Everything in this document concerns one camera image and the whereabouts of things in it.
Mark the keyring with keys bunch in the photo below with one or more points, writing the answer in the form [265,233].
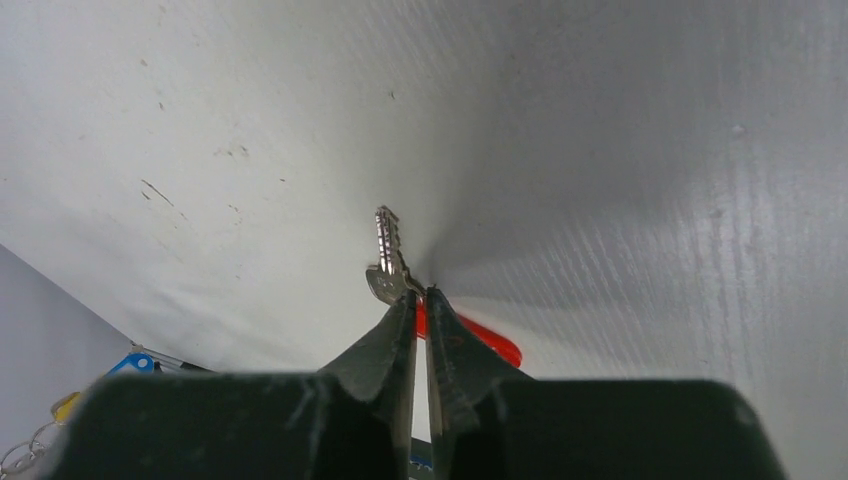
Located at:
[20,461]

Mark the red tagged key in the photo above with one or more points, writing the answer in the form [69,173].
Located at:
[390,277]

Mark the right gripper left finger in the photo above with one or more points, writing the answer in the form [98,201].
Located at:
[370,429]

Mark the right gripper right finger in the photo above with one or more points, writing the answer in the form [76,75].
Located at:
[462,372]

